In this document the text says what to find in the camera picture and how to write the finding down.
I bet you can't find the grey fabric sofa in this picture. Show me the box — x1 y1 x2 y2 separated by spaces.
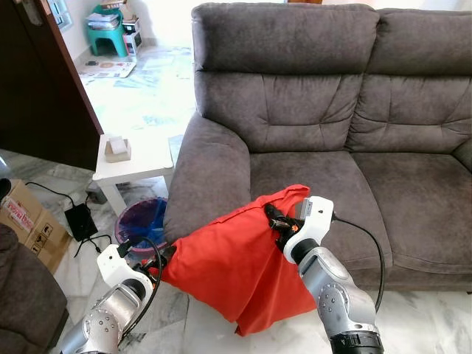
164 2 472 292

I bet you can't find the printed floor mat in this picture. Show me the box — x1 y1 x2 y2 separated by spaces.
77 60 137 79

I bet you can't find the waste bin with blue bag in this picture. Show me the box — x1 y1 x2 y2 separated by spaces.
116 197 169 259

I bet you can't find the black power adapter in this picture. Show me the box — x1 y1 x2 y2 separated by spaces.
65 203 98 241

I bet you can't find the white side table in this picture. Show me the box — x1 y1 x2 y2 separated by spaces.
93 134 178 216

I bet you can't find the beige tissue box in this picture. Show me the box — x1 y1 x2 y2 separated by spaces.
104 136 132 163

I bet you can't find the brown cardboard box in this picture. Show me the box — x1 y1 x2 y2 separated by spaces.
0 179 72 274

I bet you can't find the dark grey armchair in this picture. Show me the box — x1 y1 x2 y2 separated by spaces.
0 225 69 354

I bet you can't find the dark wooden door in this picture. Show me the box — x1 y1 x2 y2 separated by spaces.
0 0 104 172

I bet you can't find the small white appliance box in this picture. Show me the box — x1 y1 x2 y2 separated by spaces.
122 18 142 58

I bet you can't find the teal plastic stool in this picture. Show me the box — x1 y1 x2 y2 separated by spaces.
87 6 128 58

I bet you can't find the louvred glass window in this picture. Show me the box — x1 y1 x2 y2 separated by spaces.
48 0 73 30

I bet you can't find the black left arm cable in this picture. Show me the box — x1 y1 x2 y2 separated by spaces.
122 236 164 340

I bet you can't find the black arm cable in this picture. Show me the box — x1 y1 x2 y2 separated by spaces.
122 236 164 340
332 214 386 310

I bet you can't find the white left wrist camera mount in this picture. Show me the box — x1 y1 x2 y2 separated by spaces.
97 242 152 290

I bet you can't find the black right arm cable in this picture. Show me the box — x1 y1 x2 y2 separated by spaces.
332 214 386 310

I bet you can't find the black adapter cable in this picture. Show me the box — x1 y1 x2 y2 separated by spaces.
26 181 111 257

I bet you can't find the metal door handle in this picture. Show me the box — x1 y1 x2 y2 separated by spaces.
21 0 44 27

